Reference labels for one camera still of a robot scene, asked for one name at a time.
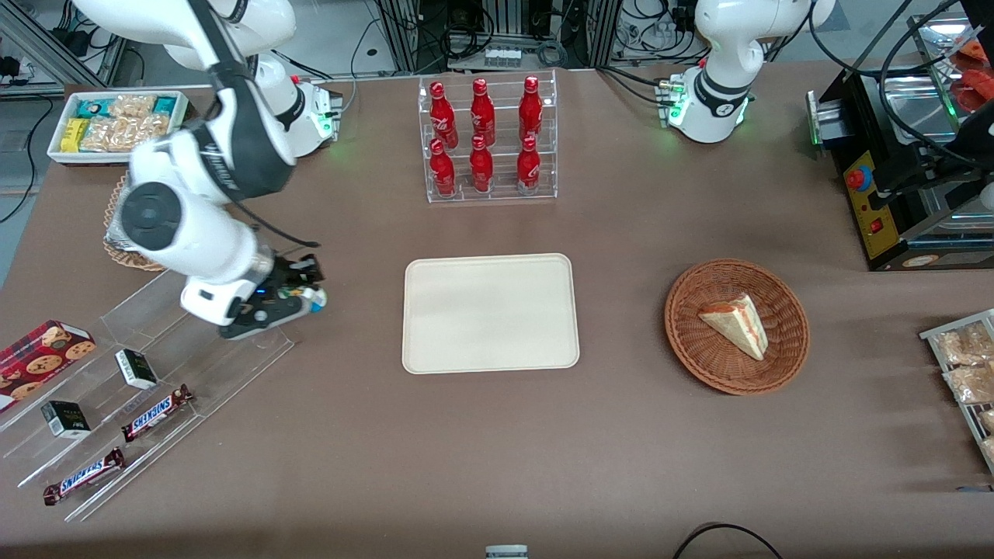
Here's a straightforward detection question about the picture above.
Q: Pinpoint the cream plastic tray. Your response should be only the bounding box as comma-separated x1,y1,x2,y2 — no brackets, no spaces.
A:
401,253,581,375

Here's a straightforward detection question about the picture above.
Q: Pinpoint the black cable loop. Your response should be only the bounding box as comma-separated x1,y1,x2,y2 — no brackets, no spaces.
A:
672,523,785,559

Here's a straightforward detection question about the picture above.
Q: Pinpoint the red packaged food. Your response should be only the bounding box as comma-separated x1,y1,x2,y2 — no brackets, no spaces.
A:
954,39,994,109

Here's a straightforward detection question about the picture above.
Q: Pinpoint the Snickers chocolate bar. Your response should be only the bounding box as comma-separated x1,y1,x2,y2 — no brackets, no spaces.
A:
121,385,194,443
43,448,126,506

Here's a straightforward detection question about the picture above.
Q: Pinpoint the aluminium foil container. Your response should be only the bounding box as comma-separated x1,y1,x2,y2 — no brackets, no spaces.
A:
106,203,134,251

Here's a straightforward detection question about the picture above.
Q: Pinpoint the clear acrylic stepped shelf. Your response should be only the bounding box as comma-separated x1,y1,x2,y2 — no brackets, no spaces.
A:
0,268,296,523

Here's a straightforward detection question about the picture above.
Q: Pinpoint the light oval wicker basket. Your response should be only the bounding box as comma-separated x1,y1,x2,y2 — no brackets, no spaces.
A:
103,172,168,273

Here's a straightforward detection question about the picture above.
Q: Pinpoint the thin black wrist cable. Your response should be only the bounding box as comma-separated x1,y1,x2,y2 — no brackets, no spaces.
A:
225,198,321,261

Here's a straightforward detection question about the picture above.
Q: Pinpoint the grey wire snack rack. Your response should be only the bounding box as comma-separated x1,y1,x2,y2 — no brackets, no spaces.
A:
920,309,994,474

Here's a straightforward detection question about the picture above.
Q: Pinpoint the clear acrylic bottle rack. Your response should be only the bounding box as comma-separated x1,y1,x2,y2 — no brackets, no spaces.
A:
418,70,558,204

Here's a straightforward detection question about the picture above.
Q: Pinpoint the large clear cracker bag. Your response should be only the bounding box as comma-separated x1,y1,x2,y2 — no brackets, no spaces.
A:
80,115,170,153

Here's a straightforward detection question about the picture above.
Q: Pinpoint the small clear cracker bag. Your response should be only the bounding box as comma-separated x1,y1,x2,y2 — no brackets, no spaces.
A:
109,94,158,119

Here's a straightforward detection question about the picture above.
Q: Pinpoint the red cookie box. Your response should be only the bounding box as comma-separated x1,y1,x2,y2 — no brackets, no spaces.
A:
0,320,96,412

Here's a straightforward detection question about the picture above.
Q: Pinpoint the red cola bottle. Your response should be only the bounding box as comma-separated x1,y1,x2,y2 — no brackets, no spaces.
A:
470,78,496,147
429,138,457,197
519,75,544,142
469,135,495,193
516,136,542,195
429,81,459,148

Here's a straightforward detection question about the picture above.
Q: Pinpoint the black yellow food warmer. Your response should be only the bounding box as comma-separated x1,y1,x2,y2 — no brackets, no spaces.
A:
808,16,994,273

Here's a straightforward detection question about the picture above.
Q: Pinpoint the round brown wicker basket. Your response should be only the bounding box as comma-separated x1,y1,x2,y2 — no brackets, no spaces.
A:
665,259,811,396

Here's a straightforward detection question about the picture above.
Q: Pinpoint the small black box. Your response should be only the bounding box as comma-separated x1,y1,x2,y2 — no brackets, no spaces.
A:
115,349,158,391
40,401,91,439

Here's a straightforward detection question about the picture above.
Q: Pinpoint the white plastic snack bin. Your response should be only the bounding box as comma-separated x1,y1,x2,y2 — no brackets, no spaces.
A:
48,89,191,165

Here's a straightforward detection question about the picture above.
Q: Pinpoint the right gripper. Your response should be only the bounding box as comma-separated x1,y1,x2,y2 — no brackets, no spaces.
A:
268,252,326,298

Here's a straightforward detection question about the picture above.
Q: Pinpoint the triangular wrapped sandwich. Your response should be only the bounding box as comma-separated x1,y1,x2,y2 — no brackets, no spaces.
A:
697,293,770,362

